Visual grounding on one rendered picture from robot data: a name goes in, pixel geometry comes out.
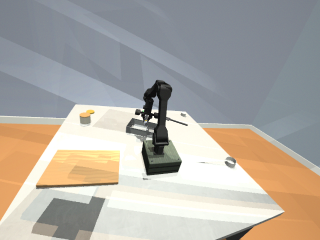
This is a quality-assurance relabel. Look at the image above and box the light wooden board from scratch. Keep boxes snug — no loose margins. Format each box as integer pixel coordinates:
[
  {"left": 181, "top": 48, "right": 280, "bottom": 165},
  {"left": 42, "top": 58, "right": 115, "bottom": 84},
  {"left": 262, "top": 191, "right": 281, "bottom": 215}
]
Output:
[{"left": 36, "top": 149, "right": 120, "bottom": 188}]

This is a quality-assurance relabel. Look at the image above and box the grey saucepan with long handle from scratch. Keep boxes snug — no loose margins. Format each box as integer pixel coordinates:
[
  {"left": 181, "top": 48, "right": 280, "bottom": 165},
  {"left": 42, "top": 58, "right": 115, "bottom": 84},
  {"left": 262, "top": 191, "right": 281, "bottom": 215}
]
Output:
[{"left": 196, "top": 156, "right": 237, "bottom": 168}]

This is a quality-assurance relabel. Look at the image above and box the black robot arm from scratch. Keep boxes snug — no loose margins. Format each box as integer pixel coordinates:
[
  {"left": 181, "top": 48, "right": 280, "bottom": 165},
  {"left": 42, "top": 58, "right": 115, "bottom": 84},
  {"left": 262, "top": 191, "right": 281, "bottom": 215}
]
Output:
[{"left": 143, "top": 80, "right": 173, "bottom": 155}]

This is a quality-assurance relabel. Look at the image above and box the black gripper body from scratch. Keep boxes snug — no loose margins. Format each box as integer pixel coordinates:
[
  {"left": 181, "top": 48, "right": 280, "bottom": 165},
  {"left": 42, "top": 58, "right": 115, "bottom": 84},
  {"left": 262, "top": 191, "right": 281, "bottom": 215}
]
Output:
[{"left": 135, "top": 105, "right": 158, "bottom": 119}]

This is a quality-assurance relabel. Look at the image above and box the grey metal roasting tin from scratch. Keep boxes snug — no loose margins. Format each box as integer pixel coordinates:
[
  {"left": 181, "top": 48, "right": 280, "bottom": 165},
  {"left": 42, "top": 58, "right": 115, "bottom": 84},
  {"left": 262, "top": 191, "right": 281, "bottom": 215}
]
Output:
[{"left": 125, "top": 118, "right": 158, "bottom": 138}]

